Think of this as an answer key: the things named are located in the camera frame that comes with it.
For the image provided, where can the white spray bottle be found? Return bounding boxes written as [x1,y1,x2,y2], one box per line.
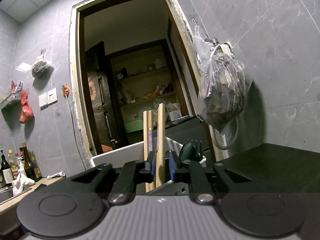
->
[17,157,27,178]

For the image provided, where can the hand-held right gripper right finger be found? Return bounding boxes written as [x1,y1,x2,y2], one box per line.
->
[168,149,268,205]

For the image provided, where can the steel fork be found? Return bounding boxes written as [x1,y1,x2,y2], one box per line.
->
[187,139,203,160]

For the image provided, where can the grey cabinet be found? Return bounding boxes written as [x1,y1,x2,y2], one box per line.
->
[162,116,211,153]

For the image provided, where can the wooden shelf unit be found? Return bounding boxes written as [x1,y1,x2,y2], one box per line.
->
[106,38,192,140]

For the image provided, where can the dark green spoon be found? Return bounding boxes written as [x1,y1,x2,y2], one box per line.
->
[180,142,200,161]

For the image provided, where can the white wall switch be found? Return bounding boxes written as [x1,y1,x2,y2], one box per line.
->
[38,92,48,108]

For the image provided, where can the dark wooden door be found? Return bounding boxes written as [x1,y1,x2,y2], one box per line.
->
[84,41,120,155]

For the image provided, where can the white perforated utensil basket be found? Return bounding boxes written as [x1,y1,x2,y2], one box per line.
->
[91,136,207,195]

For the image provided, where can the wooden counter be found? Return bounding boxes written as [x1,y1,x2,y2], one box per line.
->
[0,174,67,205]

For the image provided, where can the grey wire wall basket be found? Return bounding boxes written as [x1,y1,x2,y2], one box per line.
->
[0,92,23,110]

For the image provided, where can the amber sauce bottle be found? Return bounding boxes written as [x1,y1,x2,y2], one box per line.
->
[7,149,16,170]

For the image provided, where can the green box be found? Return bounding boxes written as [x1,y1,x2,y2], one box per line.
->
[124,120,145,133]

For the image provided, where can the wall faucet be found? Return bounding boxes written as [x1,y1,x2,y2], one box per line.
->
[204,37,234,53]

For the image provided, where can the row of snack packets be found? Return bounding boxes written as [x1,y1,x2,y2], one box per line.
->
[140,83,173,99]

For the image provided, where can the red plastic bag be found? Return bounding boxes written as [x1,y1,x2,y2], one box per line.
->
[19,90,35,124]

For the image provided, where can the tall dark glass bottle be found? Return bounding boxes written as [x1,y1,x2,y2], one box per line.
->
[21,142,36,182]

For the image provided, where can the dark bottle white label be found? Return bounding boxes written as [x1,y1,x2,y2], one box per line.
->
[0,149,15,185]

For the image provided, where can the clear bags of food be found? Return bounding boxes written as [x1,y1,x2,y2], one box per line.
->
[150,99,181,120]

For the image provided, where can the large plastic bag dried goods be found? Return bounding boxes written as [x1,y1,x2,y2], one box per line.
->
[197,54,252,132]

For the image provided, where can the wooden door frame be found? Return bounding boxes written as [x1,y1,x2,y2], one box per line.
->
[69,0,217,172]

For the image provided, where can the white hanging cable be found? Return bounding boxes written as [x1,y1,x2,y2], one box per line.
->
[65,96,88,169]

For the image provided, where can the grey hose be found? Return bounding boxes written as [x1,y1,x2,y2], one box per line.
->
[209,115,241,151]

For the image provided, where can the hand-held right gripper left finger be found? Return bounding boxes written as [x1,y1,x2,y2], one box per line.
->
[60,151,156,204]

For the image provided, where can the plain wooden chopstick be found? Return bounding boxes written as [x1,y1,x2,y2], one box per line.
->
[143,110,152,193]
[160,103,166,187]

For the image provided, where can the green glass bottle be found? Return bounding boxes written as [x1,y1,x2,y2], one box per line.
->
[30,151,42,180]

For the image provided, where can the clear empty plastic bag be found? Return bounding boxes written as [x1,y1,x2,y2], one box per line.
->
[192,24,213,63]

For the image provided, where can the white cloth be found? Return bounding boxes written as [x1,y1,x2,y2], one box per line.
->
[11,172,35,196]

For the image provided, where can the white tube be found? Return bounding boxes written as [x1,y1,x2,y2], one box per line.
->
[47,171,66,180]

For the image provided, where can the red and white packets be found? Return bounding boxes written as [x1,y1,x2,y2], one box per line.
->
[10,79,24,93]

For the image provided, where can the small white box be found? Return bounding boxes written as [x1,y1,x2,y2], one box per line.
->
[169,109,182,121]

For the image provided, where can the sunflower sticker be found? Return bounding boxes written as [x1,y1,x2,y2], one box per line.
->
[88,81,97,101]

